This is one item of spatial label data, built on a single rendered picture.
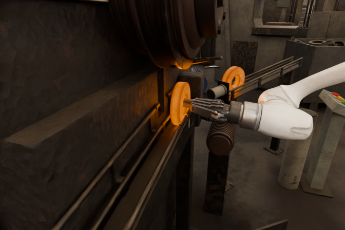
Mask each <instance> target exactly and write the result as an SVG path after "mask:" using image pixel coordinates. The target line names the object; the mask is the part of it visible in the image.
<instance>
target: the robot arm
mask: <svg viewBox="0 0 345 230"><path fill-rule="evenodd" d="M342 82H345V62H343V63H341V64H338V65H336V66H333V67H331V68H328V69H326V70H323V71H321V72H318V73H316V74H314V75H311V76H309V77H307V78H305V79H303V80H301V81H298V82H296V83H294V84H292V85H287V86H285V85H280V86H277V87H275V88H271V89H268V90H266V91H264V92H263V93H262V94H261V95H260V97H259V99H258V103H252V102H247V101H245V102H244V103H243V105H242V103H240V102H235V101H231V103H230V105H227V104H225V103H222V100H211V99H202V98H195V99H187V98H184V101H183V107H186V108H190V111H191V112H194V113H197V114H200V115H203V116H206V117H209V118H211V119H213V120H215V121H216V120H217V118H218V117H220V118H227V122H228V123H232V124H237V125H238V123H239V127H241V128H246V129H250V130H253V131H258V132H261V133H263V134H265V135H267V136H271V137H275V138H280V139H285V140H305V139H307V138H308V137H309V136H310V134H311V132H312V130H313V118H312V116H311V115H309V114H308V113H306V112H304V111H302V110H300V109H298V108H299V104H300V101H301V100H302V99H303V98H304V97H306V96H307V95H308V94H310V93H312V92H314V91H316V90H319V89H322V88H325V87H328V86H332V85H335V84H339V83H342Z"/></svg>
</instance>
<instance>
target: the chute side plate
mask: <svg viewBox="0 0 345 230"><path fill-rule="evenodd" d="M194 120H196V113H194V112H190V114H189V116H188V118H187V119H186V121H185V123H184V125H183V127H182V128H181V130H180V133H179V135H178V136H177V138H176V140H175V142H174V144H173V146H172V148H171V151H170V153H169V155H168V157H167V159H166V161H165V163H164V165H163V167H162V169H161V171H160V173H159V175H158V177H157V179H156V181H155V183H154V185H153V187H152V189H151V191H150V193H149V195H148V197H147V199H146V201H145V203H144V205H143V207H142V209H141V211H140V213H139V215H138V217H137V219H136V221H135V223H134V225H133V227H132V229H131V230H150V229H151V226H152V224H153V222H154V219H155V217H156V214H157V212H158V210H159V207H160V205H161V202H162V200H163V198H164V195H165V193H166V190H167V188H168V186H169V183H170V181H171V178H172V176H173V174H174V171H175V169H176V167H177V164H178V162H179V159H180V157H181V155H182V152H183V149H184V147H185V145H186V143H187V141H188V138H189V136H190V134H191V126H192V124H193V122H194Z"/></svg>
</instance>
